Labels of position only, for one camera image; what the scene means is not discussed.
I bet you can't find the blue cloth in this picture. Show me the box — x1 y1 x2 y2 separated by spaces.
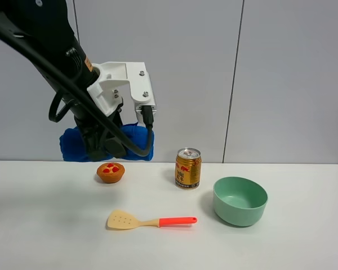
59 123 154 163

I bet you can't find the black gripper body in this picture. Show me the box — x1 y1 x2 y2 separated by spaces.
72 98 123 146

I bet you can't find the strawberry tart toy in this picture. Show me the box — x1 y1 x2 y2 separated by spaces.
96 163 125 184

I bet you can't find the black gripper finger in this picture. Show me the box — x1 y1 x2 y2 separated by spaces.
87 136 127 161

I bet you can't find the black cable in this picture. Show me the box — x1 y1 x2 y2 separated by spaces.
0 16 154 158

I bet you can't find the beige spatula red handle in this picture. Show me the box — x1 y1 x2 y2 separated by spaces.
106 210 198 230

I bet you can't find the green bowl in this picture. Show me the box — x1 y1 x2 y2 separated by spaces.
213 177 268 227

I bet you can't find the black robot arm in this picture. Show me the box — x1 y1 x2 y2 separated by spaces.
0 1 127 161

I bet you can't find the gold drink can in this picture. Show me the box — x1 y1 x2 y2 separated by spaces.
175 147 202 190

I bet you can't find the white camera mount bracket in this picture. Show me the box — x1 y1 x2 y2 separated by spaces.
87 62 157 124

